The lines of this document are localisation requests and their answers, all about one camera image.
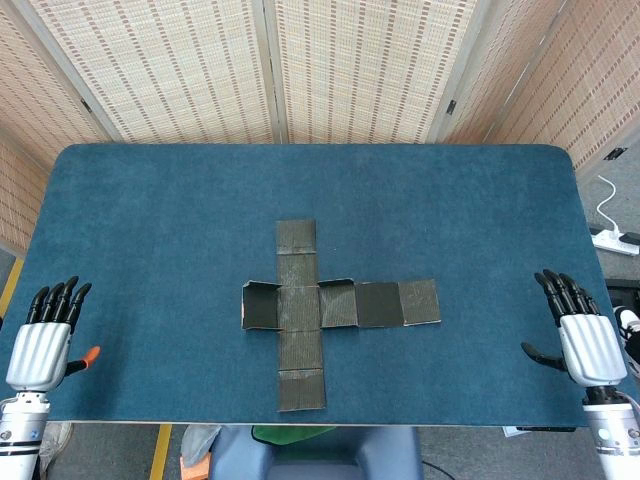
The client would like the grey cloth bundle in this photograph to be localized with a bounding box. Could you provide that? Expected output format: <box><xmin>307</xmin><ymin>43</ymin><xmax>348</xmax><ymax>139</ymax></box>
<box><xmin>179</xmin><ymin>424</ymin><xmax>222</xmax><ymax>469</ymax></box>

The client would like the dark cardboard box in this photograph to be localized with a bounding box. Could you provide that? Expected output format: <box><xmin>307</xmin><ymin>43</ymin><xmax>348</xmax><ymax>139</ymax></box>
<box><xmin>241</xmin><ymin>218</ymin><xmax>442</xmax><ymax>413</ymax></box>

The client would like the blue robot body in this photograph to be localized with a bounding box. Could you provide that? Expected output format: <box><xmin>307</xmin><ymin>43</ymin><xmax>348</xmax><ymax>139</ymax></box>
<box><xmin>209</xmin><ymin>424</ymin><xmax>424</xmax><ymax>480</ymax></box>

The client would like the white power strip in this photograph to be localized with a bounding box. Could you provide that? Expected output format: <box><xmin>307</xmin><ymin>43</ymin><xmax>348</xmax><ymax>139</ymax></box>
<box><xmin>591</xmin><ymin>227</ymin><xmax>640</xmax><ymax>256</ymax></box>

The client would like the black and white shoe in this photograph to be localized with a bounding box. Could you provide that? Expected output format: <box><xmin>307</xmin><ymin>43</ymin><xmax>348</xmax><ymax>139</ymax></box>
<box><xmin>613</xmin><ymin>305</ymin><xmax>640</xmax><ymax>379</ymax></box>

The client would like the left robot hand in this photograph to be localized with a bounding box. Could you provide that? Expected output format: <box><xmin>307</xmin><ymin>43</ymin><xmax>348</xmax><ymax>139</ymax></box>
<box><xmin>5</xmin><ymin>275</ymin><xmax>101</xmax><ymax>392</ymax></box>

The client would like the black equipment case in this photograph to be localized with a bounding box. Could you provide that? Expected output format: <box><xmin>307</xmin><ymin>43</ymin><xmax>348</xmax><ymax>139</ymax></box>
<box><xmin>605</xmin><ymin>278</ymin><xmax>640</xmax><ymax>301</ymax></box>

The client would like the woven bamboo screen panel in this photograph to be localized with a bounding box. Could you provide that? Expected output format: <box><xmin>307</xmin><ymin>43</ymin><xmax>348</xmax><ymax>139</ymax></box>
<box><xmin>434</xmin><ymin>0</ymin><xmax>576</xmax><ymax>146</ymax></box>
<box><xmin>489</xmin><ymin>0</ymin><xmax>640</xmax><ymax>174</ymax></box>
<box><xmin>264</xmin><ymin>0</ymin><xmax>481</xmax><ymax>145</ymax></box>
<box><xmin>19</xmin><ymin>0</ymin><xmax>281</xmax><ymax>145</ymax></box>
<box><xmin>0</xmin><ymin>0</ymin><xmax>116</xmax><ymax>256</ymax></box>

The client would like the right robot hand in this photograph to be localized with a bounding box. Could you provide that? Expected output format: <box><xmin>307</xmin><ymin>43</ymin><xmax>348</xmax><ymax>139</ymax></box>
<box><xmin>520</xmin><ymin>268</ymin><xmax>629</xmax><ymax>389</ymax></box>

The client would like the white power cable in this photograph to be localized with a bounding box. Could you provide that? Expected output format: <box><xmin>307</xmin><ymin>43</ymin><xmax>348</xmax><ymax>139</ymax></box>
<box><xmin>597</xmin><ymin>174</ymin><xmax>624</xmax><ymax>237</ymax></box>

